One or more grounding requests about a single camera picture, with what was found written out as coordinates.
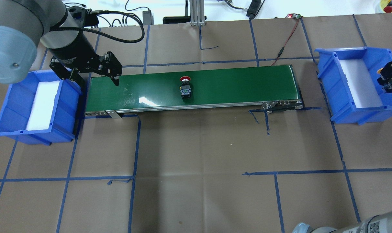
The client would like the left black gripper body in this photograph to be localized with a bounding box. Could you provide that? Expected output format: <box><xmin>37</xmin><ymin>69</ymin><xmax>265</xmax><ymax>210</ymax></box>
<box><xmin>47</xmin><ymin>29</ymin><xmax>105</xmax><ymax>75</ymax></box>

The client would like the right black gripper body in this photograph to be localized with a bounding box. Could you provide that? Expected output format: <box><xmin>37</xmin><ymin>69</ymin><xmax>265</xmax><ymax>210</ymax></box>
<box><xmin>378</xmin><ymin>61</ymin><xmax>392</xmax><ymax>85</ymax></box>

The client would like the red mushroom push button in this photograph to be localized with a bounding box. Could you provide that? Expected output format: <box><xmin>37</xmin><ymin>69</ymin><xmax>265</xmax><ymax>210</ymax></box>
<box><xmin>179</xmin><ymin>76</ymin><xmax>192</xmax><ymax>99</ymax></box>

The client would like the yellow mushroom push button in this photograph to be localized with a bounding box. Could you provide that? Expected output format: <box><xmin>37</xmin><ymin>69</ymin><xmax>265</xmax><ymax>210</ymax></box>
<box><xmin>377</xmin><ymin>71</ymin><xmax>392</xmax><ymax>93</ymax></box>

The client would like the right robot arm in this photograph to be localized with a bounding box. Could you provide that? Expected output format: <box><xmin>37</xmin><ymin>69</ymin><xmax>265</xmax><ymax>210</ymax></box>
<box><xmin>201</xmin><ymin>59</ymin><xmax>392</xmax><ymax>233</ymax></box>

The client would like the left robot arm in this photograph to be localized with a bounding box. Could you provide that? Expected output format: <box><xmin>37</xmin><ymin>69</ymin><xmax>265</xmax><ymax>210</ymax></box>
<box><xmin>0</xmin><ymin>0</ymin><xmax>122</xmax><ymax>86</ymax></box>

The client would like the right white foam pad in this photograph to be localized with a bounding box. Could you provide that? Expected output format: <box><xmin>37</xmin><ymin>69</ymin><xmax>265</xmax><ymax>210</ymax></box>
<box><xmin>339</xmin><ymin>59</ymin><xmax>383</xmax><ymax>108</ymax></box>

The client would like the white foam pad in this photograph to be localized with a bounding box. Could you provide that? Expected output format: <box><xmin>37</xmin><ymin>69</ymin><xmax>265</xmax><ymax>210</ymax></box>
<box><xmin>339</xmin><ymin>59</ymin><xmax>383</xmax><ymax>108</ymax></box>
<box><xmin>26</xmin><ymin>81</ymin><xmax>60</xmax><ymax>131</ymax></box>

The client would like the left white foam pad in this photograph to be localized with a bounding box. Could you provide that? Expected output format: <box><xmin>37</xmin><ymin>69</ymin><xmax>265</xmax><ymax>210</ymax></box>
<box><xmin>26</xmin><ymin>81</ymin><xmax>60</xmax><ymax>131</ymax></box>

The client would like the right blue bin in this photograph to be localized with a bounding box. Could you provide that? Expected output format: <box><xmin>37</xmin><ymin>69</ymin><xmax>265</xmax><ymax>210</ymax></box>
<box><xmin>315</xmin><ymin>46</ymin><xmax>392</xmax><ymax>125</ymax></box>

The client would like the blue bin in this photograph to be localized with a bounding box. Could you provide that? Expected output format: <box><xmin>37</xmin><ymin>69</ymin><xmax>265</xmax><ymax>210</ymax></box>
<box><xmin>315</xmin><ymin>46</ymin><xmax>392</xmax><ymax>125</ymax></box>
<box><xmin>0</xmin><ymin>70</ymin><xmax>82</xmax><ymax>146</ymax></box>

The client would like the left blue bin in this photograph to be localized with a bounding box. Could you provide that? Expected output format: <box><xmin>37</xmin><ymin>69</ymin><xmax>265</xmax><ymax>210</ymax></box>
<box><xmin>0</xmin><ymin>70</ymin><xmax>82</xmax><ymax>146</ymax></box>

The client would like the black power adapter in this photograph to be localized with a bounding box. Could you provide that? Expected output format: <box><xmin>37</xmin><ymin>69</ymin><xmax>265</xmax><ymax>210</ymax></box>
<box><xmin>142</xmin><ymin>10</ymin><xmax>154</xmax><ymax>25</ymax></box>

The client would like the yellow plate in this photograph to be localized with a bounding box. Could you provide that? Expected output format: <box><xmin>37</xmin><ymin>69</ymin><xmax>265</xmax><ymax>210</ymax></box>
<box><xmin>380</xmin><ymin>0</ymin><xmax>392</xmax><ymax>13</ymax></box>

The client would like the small red circuit board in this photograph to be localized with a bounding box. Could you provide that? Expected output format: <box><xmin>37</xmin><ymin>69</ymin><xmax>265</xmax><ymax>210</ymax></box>
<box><xmin>285</xmin><ymin>13</ymin><xmax>302</xmax><ymax>19</ymax></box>

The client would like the green conveyor belt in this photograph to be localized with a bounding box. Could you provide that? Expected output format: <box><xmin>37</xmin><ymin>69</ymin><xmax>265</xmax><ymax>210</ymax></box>
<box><xmin>85</xmin><ymin>65</ymin><xmax>305</xmax><ymax>117</ymax></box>

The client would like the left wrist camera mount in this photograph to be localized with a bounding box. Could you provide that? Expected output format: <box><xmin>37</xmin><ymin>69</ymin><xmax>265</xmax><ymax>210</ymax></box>
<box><xmin>67</xmin><ymin>6</ymin><xmax>99</xmax><ymax>28</ymax></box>

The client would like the aluminium profile post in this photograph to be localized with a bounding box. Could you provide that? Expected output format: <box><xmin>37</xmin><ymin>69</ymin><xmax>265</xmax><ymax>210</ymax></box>
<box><xmin>188</xmin><ymin>0</ymin><xmax>206</xmax><ymax>27</ymax></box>

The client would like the red black wire pair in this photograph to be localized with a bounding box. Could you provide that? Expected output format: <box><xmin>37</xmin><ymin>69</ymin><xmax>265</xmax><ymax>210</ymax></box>
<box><xmin>271</xmin><ymin>18</ymin><xmax>301</xmax><ymax>66</ymax></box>

